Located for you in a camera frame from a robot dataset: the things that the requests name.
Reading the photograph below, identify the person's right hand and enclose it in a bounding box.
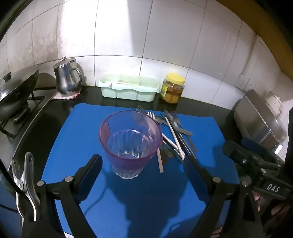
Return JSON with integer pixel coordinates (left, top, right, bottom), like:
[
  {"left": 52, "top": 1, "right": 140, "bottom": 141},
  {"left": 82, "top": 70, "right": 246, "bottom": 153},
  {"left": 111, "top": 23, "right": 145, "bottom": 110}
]
[{"left": 253, "top": 192, "right": 292, "bottom": 221}]

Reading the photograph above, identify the dark wok lid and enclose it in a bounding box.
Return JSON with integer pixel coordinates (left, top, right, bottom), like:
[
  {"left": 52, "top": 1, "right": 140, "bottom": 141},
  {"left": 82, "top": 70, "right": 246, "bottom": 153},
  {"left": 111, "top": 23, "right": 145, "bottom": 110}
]
[{"left": 0, "top": 66, "right": 41, "bottom": 96}]

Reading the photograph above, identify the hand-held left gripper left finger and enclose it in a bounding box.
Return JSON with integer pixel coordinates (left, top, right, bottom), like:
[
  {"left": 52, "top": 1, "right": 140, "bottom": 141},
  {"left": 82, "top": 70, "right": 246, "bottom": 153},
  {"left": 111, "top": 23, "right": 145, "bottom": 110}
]
[{"left": 22, "top": 154, "right": 103, "bottom": 238}]

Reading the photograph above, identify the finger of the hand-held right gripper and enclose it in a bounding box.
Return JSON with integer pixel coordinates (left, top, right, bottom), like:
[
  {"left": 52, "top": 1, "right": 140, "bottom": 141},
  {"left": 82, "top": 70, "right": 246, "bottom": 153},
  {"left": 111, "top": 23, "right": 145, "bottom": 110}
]
[
  {"left": 240, "top": 137, "right": 285, "bottom": 169},
  {"left": 223, "top": 140, "right": 264, "bottom": 178}
]

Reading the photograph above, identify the blue cabinet front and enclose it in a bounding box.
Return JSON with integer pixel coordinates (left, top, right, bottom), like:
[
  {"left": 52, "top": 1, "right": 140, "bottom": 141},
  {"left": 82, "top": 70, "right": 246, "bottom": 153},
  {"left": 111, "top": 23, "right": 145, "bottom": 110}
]
[{"left": 0, "top": 181, "right": 23, "bottom": 238}]

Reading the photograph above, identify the wooden wall cabinet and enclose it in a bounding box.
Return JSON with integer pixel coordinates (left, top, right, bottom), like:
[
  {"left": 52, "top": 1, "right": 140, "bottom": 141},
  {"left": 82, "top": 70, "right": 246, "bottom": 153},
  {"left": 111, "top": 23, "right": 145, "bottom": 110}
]
[{"left": 237, "top": 0, "right": 293, "bottom": 80}]

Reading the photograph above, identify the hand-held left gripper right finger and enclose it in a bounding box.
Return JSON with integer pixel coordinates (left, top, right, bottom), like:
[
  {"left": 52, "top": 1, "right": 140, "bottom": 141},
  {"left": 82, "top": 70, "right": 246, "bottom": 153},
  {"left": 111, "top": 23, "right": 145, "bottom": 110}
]
[{"left": 182, "top": 156, "right": 264, "bottom": 238}]

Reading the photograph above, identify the purple transparent plastic cup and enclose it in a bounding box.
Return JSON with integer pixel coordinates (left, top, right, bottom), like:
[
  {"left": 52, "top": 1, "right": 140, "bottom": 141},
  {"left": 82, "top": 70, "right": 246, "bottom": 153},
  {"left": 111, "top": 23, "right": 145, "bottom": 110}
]
[{"left": 99, "top": 110, "right": 163, "bottom": 180}]

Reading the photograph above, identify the blue mat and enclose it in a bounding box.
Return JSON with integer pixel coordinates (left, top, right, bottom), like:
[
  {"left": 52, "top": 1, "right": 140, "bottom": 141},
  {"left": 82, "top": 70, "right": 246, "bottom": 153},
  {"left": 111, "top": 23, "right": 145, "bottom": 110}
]
[{"left": 41, "top": 103, "right": 241, "bottom": 238}]

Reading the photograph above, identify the stainless steel appliance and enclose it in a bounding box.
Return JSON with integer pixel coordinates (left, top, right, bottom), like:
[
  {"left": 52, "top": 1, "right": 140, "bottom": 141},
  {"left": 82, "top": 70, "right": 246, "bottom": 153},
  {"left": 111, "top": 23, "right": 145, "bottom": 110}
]
[{"left": 233, "top": 89, "right": 288, "bottom": 154}]

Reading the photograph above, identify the pale green compartment tray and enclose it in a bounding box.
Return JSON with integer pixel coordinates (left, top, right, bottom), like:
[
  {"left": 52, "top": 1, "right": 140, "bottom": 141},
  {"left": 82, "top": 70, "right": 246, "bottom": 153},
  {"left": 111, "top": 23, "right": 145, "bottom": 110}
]
[{"left": 97, "top": 74, "right": 160, "bottom": 102}]

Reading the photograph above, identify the black wok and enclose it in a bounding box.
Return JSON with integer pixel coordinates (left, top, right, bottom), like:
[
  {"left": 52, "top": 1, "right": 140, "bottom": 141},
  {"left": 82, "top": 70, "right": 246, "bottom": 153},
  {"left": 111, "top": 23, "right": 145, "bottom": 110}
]
[{"left": 0, "top": 71, "right": 41, "bottom": 121}]

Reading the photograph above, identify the black cable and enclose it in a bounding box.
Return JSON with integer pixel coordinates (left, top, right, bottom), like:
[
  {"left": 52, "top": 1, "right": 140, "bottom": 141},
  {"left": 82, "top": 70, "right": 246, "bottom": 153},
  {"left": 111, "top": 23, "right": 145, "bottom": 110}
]
[{"left": 0, "top": 168, "right": 25, "bottom": 206}]

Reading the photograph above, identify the white wall socket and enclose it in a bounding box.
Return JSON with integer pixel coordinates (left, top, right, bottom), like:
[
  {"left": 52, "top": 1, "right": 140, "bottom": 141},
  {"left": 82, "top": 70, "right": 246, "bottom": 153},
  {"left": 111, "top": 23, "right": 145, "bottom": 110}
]
[{"left": 235, "top": 73, "right": 255, "bottom": 91}]

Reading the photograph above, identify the white plastic container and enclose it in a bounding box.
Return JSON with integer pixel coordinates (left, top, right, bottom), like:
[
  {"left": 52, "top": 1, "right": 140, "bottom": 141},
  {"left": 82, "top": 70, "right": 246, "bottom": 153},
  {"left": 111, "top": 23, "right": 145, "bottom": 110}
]
[{"left": 264, "top": 91, "right": 284, "bottom": 118}]

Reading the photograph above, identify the glass jar yellow lid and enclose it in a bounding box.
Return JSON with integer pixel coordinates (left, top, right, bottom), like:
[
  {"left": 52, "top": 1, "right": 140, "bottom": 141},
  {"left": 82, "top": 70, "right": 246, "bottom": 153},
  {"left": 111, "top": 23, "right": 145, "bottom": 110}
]
[{"left": 160, "top": 73, "right": 185, "bottom": 104}]

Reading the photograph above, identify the range hood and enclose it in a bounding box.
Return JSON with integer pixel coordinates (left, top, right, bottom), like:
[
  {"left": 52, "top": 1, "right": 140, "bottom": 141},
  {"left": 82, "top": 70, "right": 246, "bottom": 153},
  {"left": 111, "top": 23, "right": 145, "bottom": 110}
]
[{"left": 0, "top": 0, "right": 30, "bottom": 44}]

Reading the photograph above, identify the pink fluffy cloth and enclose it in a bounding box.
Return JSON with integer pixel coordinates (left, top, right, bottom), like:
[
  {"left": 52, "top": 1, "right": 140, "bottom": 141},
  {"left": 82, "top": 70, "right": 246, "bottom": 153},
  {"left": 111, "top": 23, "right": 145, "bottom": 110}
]
[{"left": 211, "top": 225, "right": 223, "bottom": 237}]

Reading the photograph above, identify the metal spring clamp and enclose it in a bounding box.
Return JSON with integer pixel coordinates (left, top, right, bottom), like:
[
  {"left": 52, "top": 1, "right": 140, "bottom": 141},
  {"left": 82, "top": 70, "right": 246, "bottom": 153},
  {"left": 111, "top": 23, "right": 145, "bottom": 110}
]
[{"left": 11, "top": 152, "right": 42, "bottom": 221}]

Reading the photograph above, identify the steel kettle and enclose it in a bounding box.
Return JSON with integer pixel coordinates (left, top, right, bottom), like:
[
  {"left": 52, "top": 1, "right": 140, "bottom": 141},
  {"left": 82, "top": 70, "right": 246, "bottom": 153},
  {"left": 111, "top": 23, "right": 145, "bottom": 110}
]
[{"left": 53, "top": 57, "right": 83, "bottom": 96}]

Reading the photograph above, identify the gas stove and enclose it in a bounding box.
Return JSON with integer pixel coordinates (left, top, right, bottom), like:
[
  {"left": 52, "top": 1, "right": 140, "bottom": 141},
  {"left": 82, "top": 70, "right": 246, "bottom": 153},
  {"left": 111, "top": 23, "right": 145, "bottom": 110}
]
[{"left": 0, "top": 92, "right": 58, "bottom": 174}]

